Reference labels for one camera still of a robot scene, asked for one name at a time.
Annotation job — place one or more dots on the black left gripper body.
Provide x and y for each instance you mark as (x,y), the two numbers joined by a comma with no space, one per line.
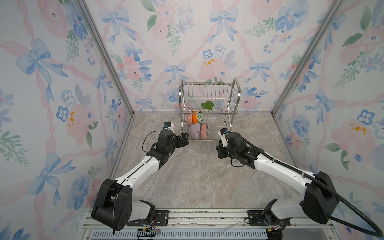
(170,150)

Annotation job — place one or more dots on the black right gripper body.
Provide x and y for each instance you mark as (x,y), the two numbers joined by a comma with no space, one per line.
(224,152)

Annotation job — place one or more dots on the lilac bowl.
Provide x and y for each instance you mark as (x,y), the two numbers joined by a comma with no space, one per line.
(194,131)

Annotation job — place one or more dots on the stainless steel dish rack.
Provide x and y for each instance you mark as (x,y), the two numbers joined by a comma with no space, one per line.
(225,96)

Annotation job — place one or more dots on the small patterned dish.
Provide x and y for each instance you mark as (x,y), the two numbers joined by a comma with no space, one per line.
(204,131)

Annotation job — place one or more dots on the white bowl orange outside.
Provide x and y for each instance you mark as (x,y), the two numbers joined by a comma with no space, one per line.
(195,117)

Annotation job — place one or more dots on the green leaf pattern bowl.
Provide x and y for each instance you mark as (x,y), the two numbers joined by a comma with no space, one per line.
(200,117)

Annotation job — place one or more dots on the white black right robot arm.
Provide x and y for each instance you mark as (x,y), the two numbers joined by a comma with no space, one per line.
(314,202)

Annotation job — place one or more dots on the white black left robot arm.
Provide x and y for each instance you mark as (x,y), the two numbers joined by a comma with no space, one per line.
(114,206)

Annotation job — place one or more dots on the green leaf shaped dish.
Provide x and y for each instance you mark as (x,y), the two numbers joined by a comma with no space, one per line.
(208,105)

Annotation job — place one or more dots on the white ventilation grille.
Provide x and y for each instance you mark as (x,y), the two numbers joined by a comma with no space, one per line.
(181,234)

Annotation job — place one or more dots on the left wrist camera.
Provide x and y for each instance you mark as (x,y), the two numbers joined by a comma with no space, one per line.
(168,126)

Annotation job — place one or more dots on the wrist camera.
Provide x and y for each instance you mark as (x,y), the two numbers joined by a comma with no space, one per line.
(222,134)
(168,126)

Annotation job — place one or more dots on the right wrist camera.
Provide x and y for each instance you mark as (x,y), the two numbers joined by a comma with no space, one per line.
(222,134)

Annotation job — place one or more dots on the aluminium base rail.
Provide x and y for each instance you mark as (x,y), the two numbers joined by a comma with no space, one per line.
(225,219)

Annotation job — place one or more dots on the aluminium corner post left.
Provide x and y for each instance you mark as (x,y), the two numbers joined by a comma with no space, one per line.
(100,46)

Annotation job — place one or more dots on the aluminium corner post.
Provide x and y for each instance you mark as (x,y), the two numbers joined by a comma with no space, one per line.
(100,46)
(328,19)

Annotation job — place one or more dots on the aluminium corner post right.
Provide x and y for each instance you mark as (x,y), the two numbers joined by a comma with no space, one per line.
(328,19)

